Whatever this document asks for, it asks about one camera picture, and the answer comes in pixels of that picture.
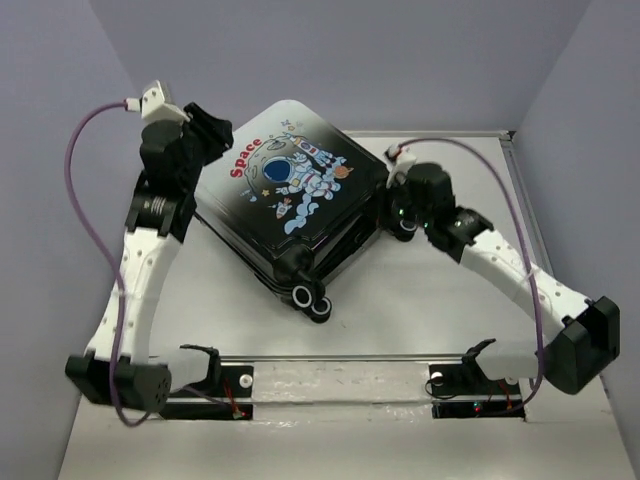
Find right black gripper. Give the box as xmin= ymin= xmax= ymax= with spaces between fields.
xmin=360 ymin=173 xmax=433 ymax=229

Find black suitcase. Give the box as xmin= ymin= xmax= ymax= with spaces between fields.
xmin=196 ymin=99 xmax=389 ymax=323

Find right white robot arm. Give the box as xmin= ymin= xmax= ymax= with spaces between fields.
xmin=386 ymin=160 xmax=620 ymax=395

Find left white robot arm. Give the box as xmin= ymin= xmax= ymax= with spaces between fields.
xmin=65 ymin=103 xmax=233 ymax=426

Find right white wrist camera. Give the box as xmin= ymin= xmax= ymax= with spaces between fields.
xmin=385 ymin=144 xmax=417 ymax=189

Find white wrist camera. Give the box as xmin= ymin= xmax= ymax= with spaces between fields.
xmin=125 ymin=80 xmax=190 ymax=124
xmin=385 ymin=144 xmax=417 ymax=189

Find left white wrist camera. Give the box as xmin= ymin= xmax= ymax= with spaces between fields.
xmin=125 ymin=80 xmax=190 ymax=124

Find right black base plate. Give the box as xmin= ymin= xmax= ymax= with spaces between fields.
xmin=424 ymin=363 xmax=526 ymax=420

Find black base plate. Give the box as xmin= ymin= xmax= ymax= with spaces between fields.
xmin=424 ymin=363 xmax=526 ymax=420
xmin=157 ymin=363 xmax=254 ymax=421

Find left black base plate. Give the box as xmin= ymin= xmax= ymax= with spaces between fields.
xmin=157 ymin=363 xmax=254 ymax=421

